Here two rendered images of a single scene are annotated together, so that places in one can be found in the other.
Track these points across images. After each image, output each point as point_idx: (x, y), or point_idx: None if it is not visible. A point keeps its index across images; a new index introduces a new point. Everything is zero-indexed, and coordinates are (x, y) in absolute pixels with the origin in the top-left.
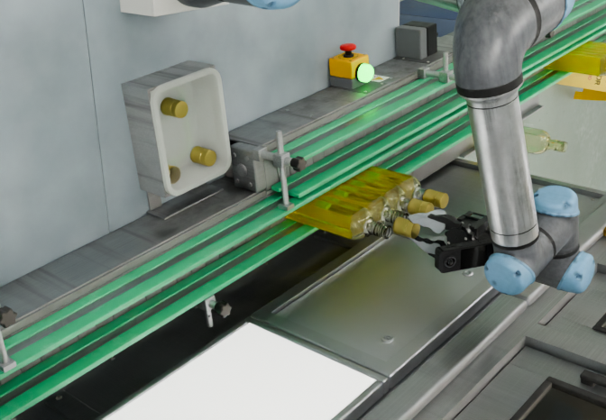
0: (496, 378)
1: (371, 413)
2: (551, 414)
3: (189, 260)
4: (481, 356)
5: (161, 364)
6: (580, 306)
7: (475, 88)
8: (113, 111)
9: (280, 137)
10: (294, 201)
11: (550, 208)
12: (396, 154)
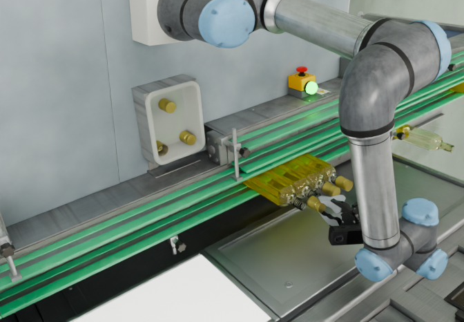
0: None
1: None
2: None
3: (160, 211)
4: (353, 309)
5: (141, 273)
6: (438, 278)
7: (351, 129)
8: (124, 105)
9: (234, 133)
10: (244, 174)
11: (413, 218)
12: (329, 143)
